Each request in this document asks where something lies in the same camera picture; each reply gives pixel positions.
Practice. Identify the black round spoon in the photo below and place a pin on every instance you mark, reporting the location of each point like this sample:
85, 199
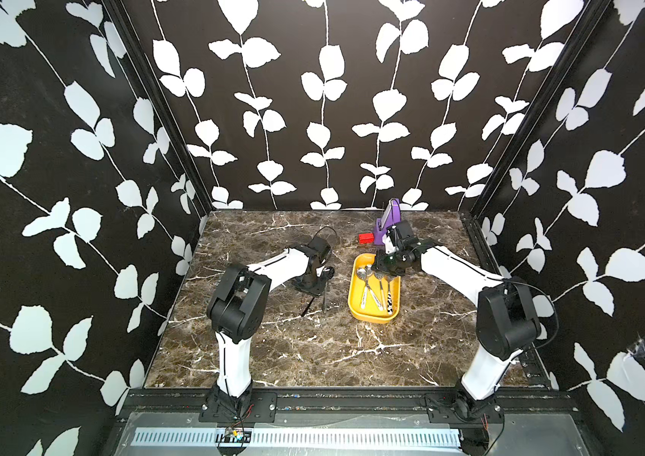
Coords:
310, 305

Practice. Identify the spoon with wooden handle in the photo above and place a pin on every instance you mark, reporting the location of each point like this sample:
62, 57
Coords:
377, 290

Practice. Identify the yellow plastic storage box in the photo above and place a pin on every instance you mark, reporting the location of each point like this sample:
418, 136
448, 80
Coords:
372, 313

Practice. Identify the small green circuit board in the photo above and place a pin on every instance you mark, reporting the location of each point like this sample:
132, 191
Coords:
233, 437

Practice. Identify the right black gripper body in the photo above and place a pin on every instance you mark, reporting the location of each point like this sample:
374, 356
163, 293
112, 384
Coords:
390, 264

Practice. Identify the white perforated strip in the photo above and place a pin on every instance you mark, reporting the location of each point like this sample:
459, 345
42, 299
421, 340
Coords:
319, 438

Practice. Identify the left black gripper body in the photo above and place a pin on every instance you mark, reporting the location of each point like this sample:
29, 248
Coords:
314, 286

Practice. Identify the black front mounting rail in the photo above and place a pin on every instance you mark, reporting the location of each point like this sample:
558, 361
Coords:
266, 405

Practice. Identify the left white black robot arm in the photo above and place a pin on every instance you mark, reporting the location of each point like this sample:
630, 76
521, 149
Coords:
238, 305

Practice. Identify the red small block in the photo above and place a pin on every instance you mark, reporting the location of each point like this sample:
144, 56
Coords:
366, 238

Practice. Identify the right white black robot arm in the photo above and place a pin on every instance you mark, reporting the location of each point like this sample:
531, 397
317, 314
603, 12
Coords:
506, 319

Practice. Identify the spoon with patterned handle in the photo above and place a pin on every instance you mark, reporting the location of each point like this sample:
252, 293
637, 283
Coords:
393, 295

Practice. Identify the purple plastic stand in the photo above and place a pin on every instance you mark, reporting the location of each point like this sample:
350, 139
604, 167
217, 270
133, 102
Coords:
390, 216

